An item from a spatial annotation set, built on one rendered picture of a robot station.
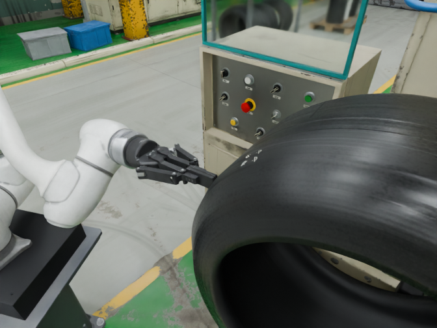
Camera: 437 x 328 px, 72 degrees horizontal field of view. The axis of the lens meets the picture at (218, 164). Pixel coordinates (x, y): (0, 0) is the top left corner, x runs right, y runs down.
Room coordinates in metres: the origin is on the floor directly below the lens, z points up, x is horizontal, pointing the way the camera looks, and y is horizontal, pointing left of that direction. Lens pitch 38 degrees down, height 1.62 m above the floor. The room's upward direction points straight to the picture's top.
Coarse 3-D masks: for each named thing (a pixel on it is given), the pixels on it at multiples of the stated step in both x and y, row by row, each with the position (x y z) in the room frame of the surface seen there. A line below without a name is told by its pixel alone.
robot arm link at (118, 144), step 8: (120, 136) 0.59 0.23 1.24; (128, 136) 0.59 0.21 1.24; (136, 136) 0.59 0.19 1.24; (144, 136) 0.61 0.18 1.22; (112, 144) 0.58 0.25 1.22; (120, 144) 0.57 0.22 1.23; (128, 144) 0.57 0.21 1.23; (112, 152) 0.57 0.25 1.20; (120, 152) 0.56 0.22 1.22; (120, 160) 0.55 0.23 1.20
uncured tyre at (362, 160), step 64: (320, 128) 0.32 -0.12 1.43; (384, 128) 0.28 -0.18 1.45; (256, 192) 0.26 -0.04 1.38; (320, 192) 0.22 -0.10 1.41; (384, 192) 0.20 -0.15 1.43; (192, 256) 0.31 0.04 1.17; (256, 256) 0.43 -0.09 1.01; (320, 256) 0.44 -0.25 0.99; (384, 256) 0.16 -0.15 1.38; (256, 320) 0.30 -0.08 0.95; (320, 320) 0.32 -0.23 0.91; (384, 320) 0.31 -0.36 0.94
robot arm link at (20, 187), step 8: (0, 152) 0.80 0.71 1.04; (0, 160) 0.78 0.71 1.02; (0, 168) 0.77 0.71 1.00; (8, 168) 0.78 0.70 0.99; (0, 176) 0.76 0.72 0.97; (8, 176) 0.77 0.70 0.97; (16, 176) 0.78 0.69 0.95; (0, 184) 0.74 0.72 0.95; (8, 184) 0.75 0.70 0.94; (16, 184) 0.77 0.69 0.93; (24, 184) 0.79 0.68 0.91; (32, 184) 0.83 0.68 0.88; (8, 192) 0.73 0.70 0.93; (16, 192) 0.75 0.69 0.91; (24, 192) 0.78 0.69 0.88; (16, 200) 0.73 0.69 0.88; (24, 200) 0.78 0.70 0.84; (16, 208) 0.73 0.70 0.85
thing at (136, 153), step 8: (136, 144) 0.56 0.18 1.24; (144, 144) 0.56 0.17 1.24; (152, 144) 0.57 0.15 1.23; (128, 152) 0.55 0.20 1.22; (136, 152) 0.54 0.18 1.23; (144, 152) 0.55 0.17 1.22; (152, 152) 0.56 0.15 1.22; (128, 160) 0.55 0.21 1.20; (136, 160) 0.53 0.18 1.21; (144, 160) 0.52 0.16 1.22; (152, 160) 0.52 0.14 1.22
